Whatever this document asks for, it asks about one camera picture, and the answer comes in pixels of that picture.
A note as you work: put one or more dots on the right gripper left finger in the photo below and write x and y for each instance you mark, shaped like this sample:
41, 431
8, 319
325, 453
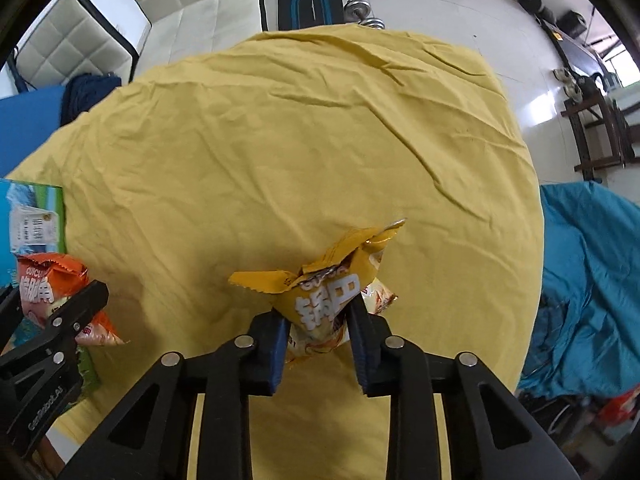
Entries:
148, 433

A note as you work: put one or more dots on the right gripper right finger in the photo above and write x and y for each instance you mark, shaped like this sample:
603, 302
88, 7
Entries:
451, 412

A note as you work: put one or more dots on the orange snack bag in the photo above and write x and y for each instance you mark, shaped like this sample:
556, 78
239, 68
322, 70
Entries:
47, 281

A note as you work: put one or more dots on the yellow snack bag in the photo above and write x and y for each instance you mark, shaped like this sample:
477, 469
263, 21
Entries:
313, 299

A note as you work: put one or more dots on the blue fabric cover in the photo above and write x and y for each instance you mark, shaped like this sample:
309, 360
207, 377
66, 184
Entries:
585, 340

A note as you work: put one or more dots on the cardboard milk box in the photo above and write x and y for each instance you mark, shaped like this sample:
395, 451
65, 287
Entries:
33, 222

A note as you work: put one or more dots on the blue foam mat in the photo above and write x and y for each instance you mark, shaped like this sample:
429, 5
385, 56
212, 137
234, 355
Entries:
27, 120

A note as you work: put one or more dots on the dark blue knitted cloth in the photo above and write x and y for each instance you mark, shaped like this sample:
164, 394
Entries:
83, 92

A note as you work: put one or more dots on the yellow tablecloth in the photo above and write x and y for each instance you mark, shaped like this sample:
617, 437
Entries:
260, 157

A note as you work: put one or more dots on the dark wooden chair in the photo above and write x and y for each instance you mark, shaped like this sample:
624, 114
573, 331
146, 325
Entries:
606, 134

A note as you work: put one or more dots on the white padded chair left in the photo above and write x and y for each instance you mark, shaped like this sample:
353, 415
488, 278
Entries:
73, 38

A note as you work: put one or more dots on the white padded chair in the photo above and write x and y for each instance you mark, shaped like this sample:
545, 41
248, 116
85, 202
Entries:
73, 38
182, 28

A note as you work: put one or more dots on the white padded chair right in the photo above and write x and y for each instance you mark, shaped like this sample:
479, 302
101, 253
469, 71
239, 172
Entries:
182, 28

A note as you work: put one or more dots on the chrome dumbbell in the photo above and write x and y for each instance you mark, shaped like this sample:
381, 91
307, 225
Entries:
360, 12

